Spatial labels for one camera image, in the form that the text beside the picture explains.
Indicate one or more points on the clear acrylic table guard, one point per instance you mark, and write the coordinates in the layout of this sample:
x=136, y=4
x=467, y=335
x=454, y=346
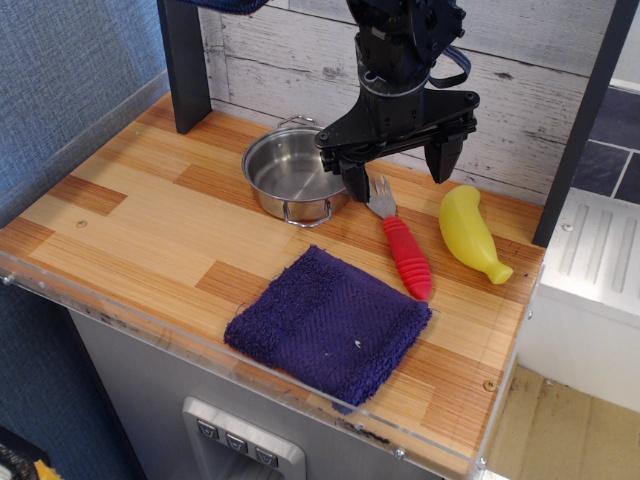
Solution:
x=149, y=367

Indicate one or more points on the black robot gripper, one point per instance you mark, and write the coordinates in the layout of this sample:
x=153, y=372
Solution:
x=377, y=126

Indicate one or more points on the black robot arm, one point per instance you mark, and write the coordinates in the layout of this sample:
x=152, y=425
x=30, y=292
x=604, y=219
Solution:
x=408, y=71

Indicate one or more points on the yellow plastic banana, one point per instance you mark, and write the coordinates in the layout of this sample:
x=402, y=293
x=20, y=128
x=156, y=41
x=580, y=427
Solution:
x=467, y=236

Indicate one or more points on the dark right frame post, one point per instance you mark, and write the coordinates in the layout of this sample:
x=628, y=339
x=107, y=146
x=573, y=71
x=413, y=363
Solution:
x=608, y=55

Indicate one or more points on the silver dispenser button panel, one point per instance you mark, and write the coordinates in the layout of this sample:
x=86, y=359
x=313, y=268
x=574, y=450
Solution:
x=228, y=447

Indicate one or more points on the dark blue terry cloth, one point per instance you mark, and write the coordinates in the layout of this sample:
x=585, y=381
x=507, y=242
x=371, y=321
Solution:
x=330, y=325

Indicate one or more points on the dark frame post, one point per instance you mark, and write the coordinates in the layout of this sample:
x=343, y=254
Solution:
x=185, y=60
x=608, y=55

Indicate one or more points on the white ribbed appliance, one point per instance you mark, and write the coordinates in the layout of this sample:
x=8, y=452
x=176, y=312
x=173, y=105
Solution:
x=582, y=326

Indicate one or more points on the dark left frame post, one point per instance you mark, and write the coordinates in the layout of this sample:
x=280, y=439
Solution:
x=185, y=60

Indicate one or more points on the stainless steel pot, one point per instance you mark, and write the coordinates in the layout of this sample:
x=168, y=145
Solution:
x=285, y=172

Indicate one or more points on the red handled toy fork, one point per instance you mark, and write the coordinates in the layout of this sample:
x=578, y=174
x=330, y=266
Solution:
x=411, y=264

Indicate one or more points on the yellow black object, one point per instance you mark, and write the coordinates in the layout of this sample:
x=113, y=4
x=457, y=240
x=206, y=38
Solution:
x=17, y=466

